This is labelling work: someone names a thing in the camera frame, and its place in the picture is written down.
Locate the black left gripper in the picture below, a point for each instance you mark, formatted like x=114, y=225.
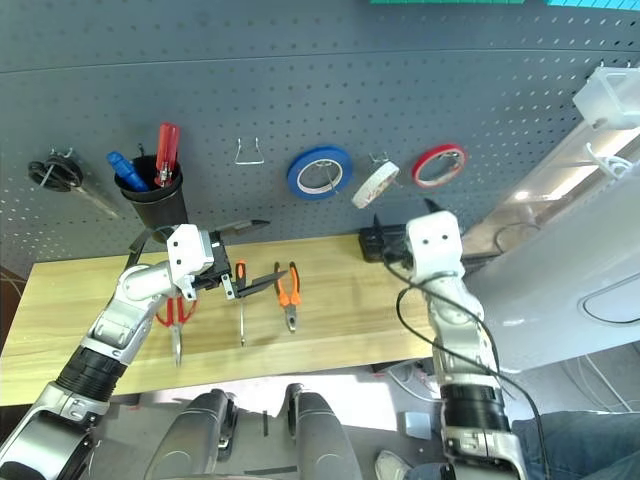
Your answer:
x=221, y=260

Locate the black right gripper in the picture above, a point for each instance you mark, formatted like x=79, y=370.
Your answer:
x=397, y=250

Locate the orange black screwdriver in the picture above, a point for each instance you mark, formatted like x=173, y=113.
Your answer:
x=241, y=272

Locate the white tape roll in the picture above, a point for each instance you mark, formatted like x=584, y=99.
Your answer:
x=365, y=192

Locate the orange black pliers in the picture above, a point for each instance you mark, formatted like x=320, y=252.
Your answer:
x=291, y=320

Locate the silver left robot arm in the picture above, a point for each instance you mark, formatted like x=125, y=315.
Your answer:
x=105, y=325

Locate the metal pegboard hook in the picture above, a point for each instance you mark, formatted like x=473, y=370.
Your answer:
x=452, y=155
x=61, y=152
x=376, y=159
x=330, y=177

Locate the grey pegboard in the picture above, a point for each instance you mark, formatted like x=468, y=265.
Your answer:
x=300, y=75

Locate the red tape roll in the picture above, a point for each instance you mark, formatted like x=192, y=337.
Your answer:
x=420, y=165

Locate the blue tape roll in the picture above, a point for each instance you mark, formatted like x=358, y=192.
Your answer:
x=295, y=172

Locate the black tool cup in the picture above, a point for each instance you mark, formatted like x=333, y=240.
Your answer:
x=160, y=205

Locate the white metal cabinet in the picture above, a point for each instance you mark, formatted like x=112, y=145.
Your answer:
x=540, y=300

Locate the silver left robot leg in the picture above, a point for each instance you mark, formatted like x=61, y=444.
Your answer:
x=190, y=435

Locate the silver robot leg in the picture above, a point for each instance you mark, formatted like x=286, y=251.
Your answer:
x=320, y=435
x=190, y=435

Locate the silver right robot leg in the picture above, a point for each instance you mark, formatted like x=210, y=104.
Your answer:
x=320, y=435

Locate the small grey box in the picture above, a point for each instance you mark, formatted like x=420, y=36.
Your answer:
x=417, y=426

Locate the white plastic hook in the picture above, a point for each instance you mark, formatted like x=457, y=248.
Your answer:
x=610, y=165

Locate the green storage bin row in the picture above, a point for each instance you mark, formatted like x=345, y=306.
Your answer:
x=445, y=2

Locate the white plastic bin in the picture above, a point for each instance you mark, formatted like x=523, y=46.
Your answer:
x=605, y=95

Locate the grey white sneaker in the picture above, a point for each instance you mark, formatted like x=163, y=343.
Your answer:
x=392, y=467

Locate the teal storage bin row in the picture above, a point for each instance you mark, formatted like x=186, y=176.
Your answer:
x=590, y=3

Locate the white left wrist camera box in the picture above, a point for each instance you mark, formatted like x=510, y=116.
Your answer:
x=190, y=250

